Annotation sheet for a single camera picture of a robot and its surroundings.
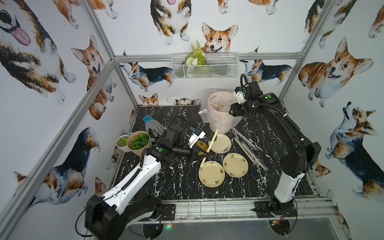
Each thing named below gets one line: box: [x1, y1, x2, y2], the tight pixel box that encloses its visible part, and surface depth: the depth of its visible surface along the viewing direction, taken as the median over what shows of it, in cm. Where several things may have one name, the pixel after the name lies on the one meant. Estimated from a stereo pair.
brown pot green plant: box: [126, 130, 152, 157], surface depth 90 cm
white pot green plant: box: [115, 134, 132, 153], surface depth 92 cm
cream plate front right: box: [222, 152, 249, 178], surface depth 91 cm
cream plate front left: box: [198, 160, 226, 188], surface depth 87 cm
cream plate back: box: [208, 133, 232, 154], surface depth 100 cm
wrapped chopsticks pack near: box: [233, 136, 269, 171], surface depth 96 cm
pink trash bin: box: [207, 91, 237, 134], surface depth 93 cm
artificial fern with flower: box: [185, 39, 207, 77], surface depth 87 cm
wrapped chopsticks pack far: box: [230, 127, 264, 152], surface depth 103 cm
